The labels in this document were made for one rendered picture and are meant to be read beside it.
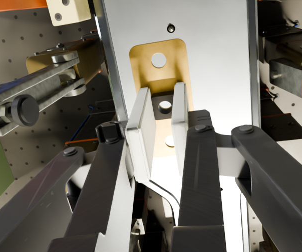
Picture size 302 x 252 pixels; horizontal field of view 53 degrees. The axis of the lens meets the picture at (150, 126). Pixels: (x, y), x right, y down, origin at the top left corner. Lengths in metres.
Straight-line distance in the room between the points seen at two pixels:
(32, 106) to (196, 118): 0.17
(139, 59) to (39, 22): 0.63
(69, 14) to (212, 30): 0.19
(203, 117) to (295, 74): 0.29
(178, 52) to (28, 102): 0.14
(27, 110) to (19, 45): 0.58
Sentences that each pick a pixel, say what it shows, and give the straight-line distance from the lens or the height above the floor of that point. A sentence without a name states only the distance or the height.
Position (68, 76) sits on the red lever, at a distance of 0.42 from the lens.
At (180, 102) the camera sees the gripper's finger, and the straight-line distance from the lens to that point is 0.16.
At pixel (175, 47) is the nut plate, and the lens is 0.20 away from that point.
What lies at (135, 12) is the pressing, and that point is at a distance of 0.45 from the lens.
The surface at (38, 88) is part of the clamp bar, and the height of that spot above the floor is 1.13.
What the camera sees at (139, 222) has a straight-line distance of 0.61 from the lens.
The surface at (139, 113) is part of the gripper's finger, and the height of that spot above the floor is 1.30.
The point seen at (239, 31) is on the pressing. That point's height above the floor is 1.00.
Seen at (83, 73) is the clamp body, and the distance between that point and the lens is 0.45.
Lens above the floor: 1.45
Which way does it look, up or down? 66 degrees down
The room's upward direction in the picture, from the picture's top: 168 degrees counter-clockwise
